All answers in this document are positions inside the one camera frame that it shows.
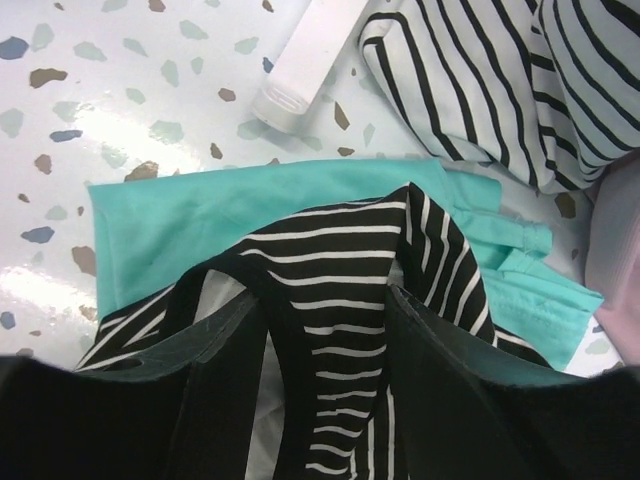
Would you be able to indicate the teal tank top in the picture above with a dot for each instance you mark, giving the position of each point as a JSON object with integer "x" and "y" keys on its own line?
{"x": 149, "y": 232}

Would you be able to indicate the white clothes rack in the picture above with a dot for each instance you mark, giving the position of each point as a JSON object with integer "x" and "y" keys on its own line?
{"x": 286, "y": 96}

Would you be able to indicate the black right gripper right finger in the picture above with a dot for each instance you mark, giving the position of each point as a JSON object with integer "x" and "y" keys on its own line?
{"x": 467, "y": 410}

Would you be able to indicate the pink tank top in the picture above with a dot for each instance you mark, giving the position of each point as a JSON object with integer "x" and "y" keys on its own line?
{"x": 612, "y": 262}

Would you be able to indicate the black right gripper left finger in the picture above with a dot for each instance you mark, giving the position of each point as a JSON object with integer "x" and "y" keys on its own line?
{"x": 182, "y": 409}

